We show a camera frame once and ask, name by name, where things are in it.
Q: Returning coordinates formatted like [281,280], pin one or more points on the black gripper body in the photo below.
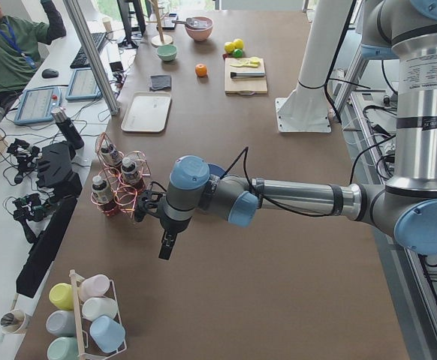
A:
[168,228]

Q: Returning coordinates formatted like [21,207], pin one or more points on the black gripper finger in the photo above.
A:
[166,250]

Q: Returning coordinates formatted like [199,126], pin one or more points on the blue plate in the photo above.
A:
[215,171]

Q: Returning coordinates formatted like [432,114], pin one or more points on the orange fruit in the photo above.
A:
[201,70]

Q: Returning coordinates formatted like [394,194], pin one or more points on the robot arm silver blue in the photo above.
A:
[405,207]

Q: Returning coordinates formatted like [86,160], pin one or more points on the dark drink bottle lower right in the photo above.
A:
[130,173]

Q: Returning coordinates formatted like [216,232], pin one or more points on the dark drink bottle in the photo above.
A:
[103,196]
[130,173]
[110,155]

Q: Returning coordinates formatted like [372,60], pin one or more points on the dark drink bottle lower left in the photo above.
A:
[103,196]

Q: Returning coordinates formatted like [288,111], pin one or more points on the pink cup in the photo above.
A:
[95,286]

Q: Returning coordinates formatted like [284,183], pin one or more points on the dark drink bottle top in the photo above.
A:
[110,155]

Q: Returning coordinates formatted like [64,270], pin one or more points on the white cup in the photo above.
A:
[96,307]

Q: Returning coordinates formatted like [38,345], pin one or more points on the blue cup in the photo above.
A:
[107,333]

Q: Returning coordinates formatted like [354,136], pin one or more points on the yellow cup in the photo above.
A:
[61,296]

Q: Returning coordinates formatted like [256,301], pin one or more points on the cream rectangular tray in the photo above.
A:
[147,112]

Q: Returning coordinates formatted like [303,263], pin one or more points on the grey cup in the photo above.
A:
[61,323]

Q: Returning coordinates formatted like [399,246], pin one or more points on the mint green cup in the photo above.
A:
[63,348]

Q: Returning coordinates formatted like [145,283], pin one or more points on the grey folded cloth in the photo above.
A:
[160,82]

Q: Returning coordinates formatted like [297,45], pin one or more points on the black thermos bottle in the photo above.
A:
[67,127]

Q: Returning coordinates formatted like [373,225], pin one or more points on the wooden cutting board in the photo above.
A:
[245,86]

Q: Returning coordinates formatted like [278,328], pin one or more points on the blue teach pendant right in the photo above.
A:
[82,86]

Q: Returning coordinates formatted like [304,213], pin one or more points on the blue teach pendant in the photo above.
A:
[36,105]
[82,86]

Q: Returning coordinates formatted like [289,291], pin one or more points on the steel cylinder black tip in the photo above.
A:
[247,75]

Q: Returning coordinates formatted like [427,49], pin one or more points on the paper cup with pens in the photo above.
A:
[14,322]

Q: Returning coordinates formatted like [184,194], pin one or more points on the green bowl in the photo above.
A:
[166,52]

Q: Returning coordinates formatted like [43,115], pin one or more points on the lemon slice lower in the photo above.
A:
[242,62]

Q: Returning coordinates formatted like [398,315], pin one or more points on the blue teach pendant left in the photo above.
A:
[36,105]

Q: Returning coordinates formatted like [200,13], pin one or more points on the yellow plastic knife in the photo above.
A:
[250,65]

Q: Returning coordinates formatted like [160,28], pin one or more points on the green lime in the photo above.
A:
[237,53]

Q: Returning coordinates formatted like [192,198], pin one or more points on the wooden stand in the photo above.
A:
[161,39]

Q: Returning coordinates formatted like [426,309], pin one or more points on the yellow lemon upper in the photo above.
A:
[229,47]

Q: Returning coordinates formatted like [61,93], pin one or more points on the yellow lemon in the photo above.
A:
[229,47]
[238,43]

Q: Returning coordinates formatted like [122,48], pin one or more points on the yellow lemon lower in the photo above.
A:
[238,43]

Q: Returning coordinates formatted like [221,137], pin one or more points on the black computer mouse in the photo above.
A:
[49,73]

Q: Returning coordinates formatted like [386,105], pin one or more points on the pink bowl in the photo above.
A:
[198,28]

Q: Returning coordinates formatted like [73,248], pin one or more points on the copper wire bottle rack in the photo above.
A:
[125,195]

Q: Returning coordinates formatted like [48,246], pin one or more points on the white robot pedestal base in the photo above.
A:
[306,108]

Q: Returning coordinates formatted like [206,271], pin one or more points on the aluminium frame post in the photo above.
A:
[81,28]

